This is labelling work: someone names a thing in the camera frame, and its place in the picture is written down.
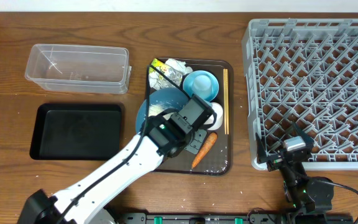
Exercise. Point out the orange carrot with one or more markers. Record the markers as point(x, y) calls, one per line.
point(205, 148)

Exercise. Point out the clear plastic bin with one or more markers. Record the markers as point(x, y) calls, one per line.
point(79, 68)

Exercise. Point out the black plastic tray bin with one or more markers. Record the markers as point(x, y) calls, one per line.
point(73, 131)

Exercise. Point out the crumpled white tissue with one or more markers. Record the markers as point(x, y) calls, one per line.
point(179, 66)

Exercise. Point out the grey dishwasher rack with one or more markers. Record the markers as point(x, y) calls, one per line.
point(303, 71)

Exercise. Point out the light blue cup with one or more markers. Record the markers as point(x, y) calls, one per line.
point(202, 86)

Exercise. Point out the dark brown serving tray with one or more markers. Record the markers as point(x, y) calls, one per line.
point(218, 160)

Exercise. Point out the white pink cup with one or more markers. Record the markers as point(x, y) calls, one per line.
point(215, 123)

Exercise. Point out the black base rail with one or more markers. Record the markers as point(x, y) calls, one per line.
point(257, 217)

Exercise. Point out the wooden chopstick right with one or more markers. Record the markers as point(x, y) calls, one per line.
point(227, 105)

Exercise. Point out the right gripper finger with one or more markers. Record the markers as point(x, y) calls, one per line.
point(261, 153)
point(307, 139)

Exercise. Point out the small light blue bowl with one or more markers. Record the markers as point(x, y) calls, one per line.
point(188, 81)

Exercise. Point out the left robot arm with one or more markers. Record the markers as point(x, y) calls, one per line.
point(161, 136)

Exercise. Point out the wooden chopstick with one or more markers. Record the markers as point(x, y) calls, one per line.
point(227, 105)
point(225, 100)

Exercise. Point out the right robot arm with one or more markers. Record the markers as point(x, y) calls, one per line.
point(311, 196)

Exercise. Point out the large blue plate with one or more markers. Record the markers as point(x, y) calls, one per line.
point(166, 94)

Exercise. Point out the wooden chopstick left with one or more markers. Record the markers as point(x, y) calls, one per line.
point(225, 100)

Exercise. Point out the pile of white rice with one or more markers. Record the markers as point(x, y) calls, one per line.
point(160, 106)

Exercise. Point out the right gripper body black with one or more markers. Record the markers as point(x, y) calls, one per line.
point(276, 163)

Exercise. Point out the crumpled foil snack wrapper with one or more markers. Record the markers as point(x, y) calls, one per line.
point(157, 81)

